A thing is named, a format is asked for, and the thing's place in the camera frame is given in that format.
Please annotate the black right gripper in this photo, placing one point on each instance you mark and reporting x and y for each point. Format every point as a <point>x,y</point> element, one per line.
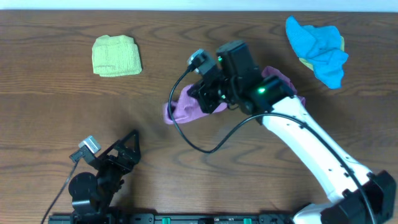
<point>201,93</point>

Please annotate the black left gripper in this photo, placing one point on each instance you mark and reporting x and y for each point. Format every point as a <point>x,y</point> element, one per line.
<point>116,161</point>

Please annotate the purple microfibre cloth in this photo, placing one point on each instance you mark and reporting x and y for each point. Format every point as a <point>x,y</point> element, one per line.
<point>187,109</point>

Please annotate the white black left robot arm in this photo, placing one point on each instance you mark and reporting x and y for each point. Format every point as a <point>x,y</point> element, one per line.
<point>92,194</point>

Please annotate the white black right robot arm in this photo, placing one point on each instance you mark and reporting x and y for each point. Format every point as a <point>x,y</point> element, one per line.
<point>355,194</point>

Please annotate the folded green cloth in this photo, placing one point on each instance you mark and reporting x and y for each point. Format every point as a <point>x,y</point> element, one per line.
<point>115,56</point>

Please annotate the yellow-green cloth under blue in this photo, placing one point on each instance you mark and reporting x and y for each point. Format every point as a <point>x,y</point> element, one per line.
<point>310,66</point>

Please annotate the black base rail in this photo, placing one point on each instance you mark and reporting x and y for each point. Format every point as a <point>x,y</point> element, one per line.
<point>147,218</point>

